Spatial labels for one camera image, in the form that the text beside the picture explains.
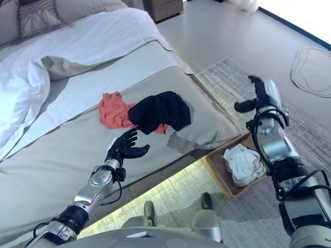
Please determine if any grey patterned cushion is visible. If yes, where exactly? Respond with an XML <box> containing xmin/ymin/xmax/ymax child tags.
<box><xmin>17</xmin><ymin>0</ymin><xmax>64</xmax><ymax>39</ymax></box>

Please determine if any grey striped rug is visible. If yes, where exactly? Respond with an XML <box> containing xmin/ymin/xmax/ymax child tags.
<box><xmin>77</xmin><ymin>57</ymin><xmax>331</xmax><ymax>248</ymax></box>

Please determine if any black framed glass window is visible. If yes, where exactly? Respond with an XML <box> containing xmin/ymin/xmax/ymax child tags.
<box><xmin>258</xmin><ymin>0</ymin><xmax>331</xmax><ymax>50</ymax></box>

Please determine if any navy black garment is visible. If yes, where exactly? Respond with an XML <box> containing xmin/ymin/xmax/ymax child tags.
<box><xmin>128</xmin><ymin>90</ymin><xmax>192</xmax><ymax>135</ymax></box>

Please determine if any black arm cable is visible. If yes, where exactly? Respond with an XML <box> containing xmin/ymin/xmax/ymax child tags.
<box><xmin>32</xmin><ymin>180</ymin><xmax>123</xmax><ymax>238</ymax></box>
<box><xmin>245</xmin><ymin>107</ymin><xmax>329</xmax><ymax>202</ymax></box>

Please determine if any white garment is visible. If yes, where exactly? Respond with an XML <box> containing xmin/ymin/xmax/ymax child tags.
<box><xmin>223</xmin><ymin>144</ymin><xmax>267</xmax><ymax>188</ymax></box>

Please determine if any white sheer curtain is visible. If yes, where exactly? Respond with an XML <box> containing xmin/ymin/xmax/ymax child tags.
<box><xmin>224</xmin><ymin>0</ymin><xmax>259</xmax><ymax>13</ymax></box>

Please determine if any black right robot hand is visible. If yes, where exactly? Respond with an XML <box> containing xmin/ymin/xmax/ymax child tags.
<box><xmin>234</xmin><ymin>74</ymin><xmax>282</xmax><ymax>113</ymax></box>

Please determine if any brown wicker basket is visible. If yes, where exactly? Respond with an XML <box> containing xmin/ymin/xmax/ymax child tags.
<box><xmin>205</xmin><ymin>132</ymin><xmax>272</xmax><ymax>199</ymax></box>

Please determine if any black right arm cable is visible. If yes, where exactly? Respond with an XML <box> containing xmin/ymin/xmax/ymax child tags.
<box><xmin>245</xmin><ymin>107</ymin><xmax>329</xmax><ymax>202</ymax></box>

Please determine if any grey robot torso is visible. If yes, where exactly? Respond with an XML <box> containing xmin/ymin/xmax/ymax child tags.
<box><xmin>55</xmin><ymin>227</ymin><xmax>225</xmax><ymax>248</ymax></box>

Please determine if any silver right robot leg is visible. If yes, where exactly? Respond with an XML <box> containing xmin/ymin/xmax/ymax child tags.
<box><xmin>192</xmin><ymin>192</ymin><xmax>224</xmax><ymax>243</ymax></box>

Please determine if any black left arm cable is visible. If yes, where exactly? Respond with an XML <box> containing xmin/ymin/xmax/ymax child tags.
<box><xmin>32</xmin><ymin>180</ymin><xmax>123</xmax><ymax>238</ymax></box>

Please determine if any bed with upholstered frame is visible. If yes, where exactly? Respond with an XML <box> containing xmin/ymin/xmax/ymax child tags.
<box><xmin>0</xmin><ymin>0</ymin><xmax>241</xmax><ymax>238</ymax></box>

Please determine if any large beige pillow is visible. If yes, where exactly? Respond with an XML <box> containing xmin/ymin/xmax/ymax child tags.
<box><xmin>55</xmin><ymin>0</ymin><xmax>129</xmax><ymax>25</ymax></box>
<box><xmin>0</xmin><ymin>0</ymin><xmax>20</xmax><ymax>49</ymax></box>

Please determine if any light grey bed sheet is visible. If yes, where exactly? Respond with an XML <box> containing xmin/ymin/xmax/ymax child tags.
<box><xmin>0</xmin><ymin>41</ymin><xmax>194</xmax><ymax>162</ymax></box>

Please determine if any orange garment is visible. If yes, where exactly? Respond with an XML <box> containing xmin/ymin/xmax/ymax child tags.
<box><xmin>98</xmin><ymin>91</ymin><xmax>169</xmax><ymax>135</ymax></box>

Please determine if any small cream floor mat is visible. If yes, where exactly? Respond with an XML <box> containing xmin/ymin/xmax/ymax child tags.
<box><xmin>291</xmin><ymin>46</ymin><xmax>331</xmax><ymax>98</ymax></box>

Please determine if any brown wooden nightstand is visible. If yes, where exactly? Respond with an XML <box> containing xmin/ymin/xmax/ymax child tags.
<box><xmin>143</xmin><ymin>0</ymin><xmax>184</xmax><ymax>22</ymax></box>

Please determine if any white duvet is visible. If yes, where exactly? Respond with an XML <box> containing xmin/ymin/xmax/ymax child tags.
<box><xmin>0</xmin><ymin>7</ymin><xmax>174</xmax><ymax>156</ymax></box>

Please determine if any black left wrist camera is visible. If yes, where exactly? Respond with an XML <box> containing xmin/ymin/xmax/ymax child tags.
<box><xmin>115</xmin><ymin>167</ymin><xmax>127</xmax><ymax>181</ymax></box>

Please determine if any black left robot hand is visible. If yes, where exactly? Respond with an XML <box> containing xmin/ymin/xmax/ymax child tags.
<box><xmin>104</xmin><ymin>128</ymin><xmax>151</xmax><ymax>166</ymax></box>

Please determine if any white bed with pillows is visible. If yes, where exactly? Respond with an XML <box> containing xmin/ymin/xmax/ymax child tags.
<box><xmin>0</xmin><ymin>66</ymin><xmax>240</xmax><ymax>233</ymax></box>

